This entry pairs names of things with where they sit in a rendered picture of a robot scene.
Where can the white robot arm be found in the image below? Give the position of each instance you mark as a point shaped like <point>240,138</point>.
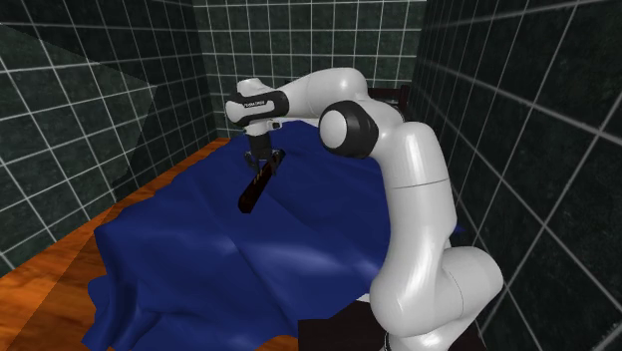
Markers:
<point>418,204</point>

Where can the black and red remote control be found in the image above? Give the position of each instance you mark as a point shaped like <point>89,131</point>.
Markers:
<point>252,192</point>

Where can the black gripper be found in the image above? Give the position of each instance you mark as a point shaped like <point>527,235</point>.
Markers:
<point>260,144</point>

